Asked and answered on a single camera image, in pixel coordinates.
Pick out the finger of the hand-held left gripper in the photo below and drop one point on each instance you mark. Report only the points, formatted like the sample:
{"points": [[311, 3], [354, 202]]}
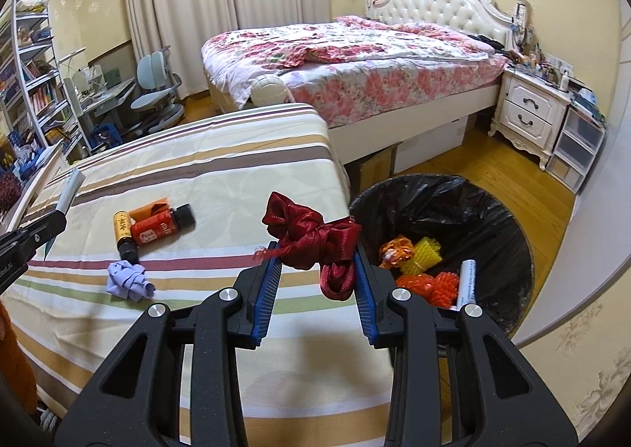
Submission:
{"points": [[42, 227]]}

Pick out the striped bed sheet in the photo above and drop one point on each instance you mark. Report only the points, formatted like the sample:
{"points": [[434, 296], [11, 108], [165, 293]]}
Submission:
{"points": [[222, 171]]}

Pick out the clear plastic drawer unit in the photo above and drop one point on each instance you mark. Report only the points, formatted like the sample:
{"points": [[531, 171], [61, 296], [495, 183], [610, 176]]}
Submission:
{"points": [[574, 146]]}

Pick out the white bed with tufted headboard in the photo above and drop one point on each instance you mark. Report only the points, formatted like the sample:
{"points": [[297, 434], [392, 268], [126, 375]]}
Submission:
{"points": [[443, 8]]}

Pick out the grey white tube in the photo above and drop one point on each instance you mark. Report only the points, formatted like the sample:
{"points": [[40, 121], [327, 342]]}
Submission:
{"points": [[69, 191]]}

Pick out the white desk lamp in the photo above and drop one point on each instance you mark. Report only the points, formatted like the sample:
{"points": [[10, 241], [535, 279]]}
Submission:
{"points": [[74, 60]]}

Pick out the dark red ribbon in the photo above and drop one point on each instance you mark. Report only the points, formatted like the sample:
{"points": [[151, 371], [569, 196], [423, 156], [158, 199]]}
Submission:
{"points": [[315, 235]]}

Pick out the yellow foam net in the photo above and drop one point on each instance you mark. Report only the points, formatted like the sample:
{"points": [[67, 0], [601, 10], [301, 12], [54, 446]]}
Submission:
{"points": [[426, 257]]}

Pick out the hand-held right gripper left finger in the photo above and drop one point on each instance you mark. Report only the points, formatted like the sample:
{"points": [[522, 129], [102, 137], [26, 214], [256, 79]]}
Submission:
{"points": [[266, 299]]}

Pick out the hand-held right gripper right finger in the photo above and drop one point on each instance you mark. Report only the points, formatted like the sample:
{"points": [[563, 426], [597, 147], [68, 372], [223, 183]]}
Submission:
{"points": [[367, 304]]}

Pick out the trash bin with black bag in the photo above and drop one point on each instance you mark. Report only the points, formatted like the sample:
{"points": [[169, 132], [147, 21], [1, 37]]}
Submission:
{"points": [[443, 205]]}

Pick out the white storage box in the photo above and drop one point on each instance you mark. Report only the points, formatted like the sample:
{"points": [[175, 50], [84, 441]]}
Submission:
{"points": [[434, 144]]}

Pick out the purple crumpled paper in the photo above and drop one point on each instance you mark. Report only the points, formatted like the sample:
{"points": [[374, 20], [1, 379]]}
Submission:
{"points": [[125, 279]]}

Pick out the orange wrapper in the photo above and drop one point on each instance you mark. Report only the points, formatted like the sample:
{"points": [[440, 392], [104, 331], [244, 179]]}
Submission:
{"points": [[140, 211], [397, 251]]}

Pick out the white nightstand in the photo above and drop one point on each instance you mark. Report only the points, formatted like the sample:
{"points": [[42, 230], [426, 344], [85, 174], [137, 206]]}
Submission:
{"points": [[530, 114]]}

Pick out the brown cardboard box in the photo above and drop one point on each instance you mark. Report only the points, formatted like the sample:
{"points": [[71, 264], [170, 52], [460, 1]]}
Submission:
{"points": [[377, 166]]}

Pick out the pale blue desk chair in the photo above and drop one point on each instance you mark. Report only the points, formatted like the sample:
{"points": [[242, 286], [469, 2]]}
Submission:
{"points": [[155, 97]]}

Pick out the white small bottle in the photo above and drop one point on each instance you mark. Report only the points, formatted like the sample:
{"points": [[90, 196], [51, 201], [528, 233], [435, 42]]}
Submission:
{"points": [[564, 81]]}

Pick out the yellow small bottle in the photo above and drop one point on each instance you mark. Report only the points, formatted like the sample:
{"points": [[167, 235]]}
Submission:
{"points": [[122, 227]]}

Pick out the white bookshelf with books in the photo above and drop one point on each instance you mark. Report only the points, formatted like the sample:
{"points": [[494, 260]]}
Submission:
{"points": [[39, 82]]}

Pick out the grey study desk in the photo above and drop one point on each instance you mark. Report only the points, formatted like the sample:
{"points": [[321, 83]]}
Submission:
{"points": [[106, 102]]}

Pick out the red bottle with black cap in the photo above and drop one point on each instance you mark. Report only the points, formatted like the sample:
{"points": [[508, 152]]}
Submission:
{"points": [[155, 227]]}

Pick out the floral quilt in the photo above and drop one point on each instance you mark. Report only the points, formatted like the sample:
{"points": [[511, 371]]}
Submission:
{"points": [[369, 72]]}

